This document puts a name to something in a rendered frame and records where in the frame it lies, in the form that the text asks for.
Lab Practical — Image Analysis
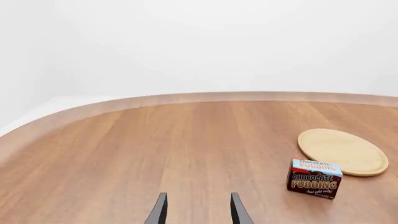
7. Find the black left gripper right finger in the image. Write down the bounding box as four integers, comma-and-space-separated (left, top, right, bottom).
230, 192, 255, 224

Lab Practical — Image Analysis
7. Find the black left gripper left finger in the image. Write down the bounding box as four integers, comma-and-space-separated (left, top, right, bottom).
144, 192, 168, 224

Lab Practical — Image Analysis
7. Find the chocolate pudding box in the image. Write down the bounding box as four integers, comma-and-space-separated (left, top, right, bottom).
286, 157, 343, 200

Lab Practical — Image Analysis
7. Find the round pale wooden plate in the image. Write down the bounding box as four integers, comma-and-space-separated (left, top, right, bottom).
297, 128, 389, 177

